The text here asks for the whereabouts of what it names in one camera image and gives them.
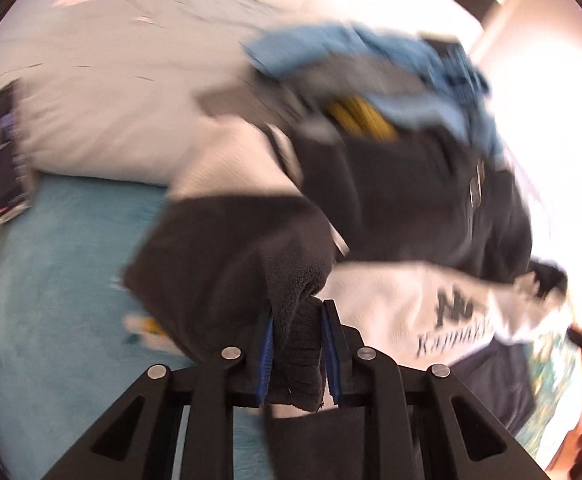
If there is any grey garment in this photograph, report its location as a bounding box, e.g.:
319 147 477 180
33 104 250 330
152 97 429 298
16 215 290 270
201 52 424 128

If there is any teal floral blanket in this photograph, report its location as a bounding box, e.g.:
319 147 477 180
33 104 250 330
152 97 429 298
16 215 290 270
0 160 582 480

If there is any blue garment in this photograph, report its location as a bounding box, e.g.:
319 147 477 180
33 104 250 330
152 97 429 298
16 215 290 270
245 22 506 161

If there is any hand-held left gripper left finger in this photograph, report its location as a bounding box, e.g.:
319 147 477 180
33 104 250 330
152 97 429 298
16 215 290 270
43 310 275 480

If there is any white printed sweatshirt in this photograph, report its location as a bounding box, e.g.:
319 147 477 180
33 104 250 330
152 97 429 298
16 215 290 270
168 120 539 367

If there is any yellow olive garment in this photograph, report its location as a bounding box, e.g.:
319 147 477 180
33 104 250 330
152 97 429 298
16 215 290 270
325 97 400 142

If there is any white pillow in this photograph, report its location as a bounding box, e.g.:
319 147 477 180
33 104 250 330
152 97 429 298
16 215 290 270
0 0 322 191

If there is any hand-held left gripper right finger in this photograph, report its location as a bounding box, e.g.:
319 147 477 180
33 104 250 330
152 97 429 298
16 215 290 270
322 300 546 480

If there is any black zipped jacket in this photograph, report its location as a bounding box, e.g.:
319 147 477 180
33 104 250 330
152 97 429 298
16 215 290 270
263 122 569 306

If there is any black smartphone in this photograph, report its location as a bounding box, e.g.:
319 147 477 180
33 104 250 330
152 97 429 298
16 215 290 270
0 79 38 226

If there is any navy garment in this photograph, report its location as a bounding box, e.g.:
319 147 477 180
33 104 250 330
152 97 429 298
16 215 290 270
448 342 539 433

